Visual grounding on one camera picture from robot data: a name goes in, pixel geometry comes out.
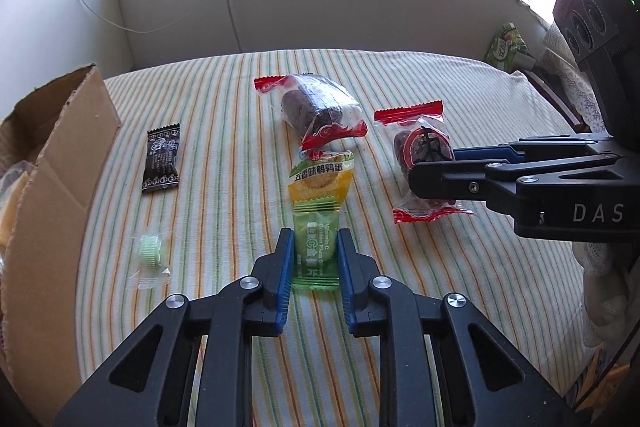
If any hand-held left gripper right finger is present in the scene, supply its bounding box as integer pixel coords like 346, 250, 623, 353
336, 228, 576, 427

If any brown cardboard box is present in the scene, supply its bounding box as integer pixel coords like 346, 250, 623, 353
0, 63, 123, 373

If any green yellow snack packet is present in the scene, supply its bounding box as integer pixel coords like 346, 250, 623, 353
288, 149, 356, 208

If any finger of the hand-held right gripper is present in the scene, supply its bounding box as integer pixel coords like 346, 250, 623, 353
407, 154, 624, 208
452, 133, 619, 163

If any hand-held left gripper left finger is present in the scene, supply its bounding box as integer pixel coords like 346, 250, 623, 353
52, 228, 296, 427

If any white lace tablecloth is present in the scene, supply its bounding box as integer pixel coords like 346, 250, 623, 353
539, 24, 607, 134

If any striped blanket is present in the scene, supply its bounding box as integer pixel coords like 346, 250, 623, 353
75, 49, 601, 427

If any light green candy packet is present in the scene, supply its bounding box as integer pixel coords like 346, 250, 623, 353
291, 199, 342, 293

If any small green wrapped candy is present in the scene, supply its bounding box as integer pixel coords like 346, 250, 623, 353
126, 229, 173, 292

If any green printed bag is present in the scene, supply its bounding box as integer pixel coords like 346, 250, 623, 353
484, 22, 531, 72

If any large clear biscuit pack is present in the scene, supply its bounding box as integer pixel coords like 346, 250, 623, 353
0, 159, 32, 249

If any black candy packet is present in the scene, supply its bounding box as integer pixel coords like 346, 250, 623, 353
140, 123, 182, 195

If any clear red-edged snack packet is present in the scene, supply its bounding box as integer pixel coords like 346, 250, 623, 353
253, 73, 370, 152
374, 101, 476, 225

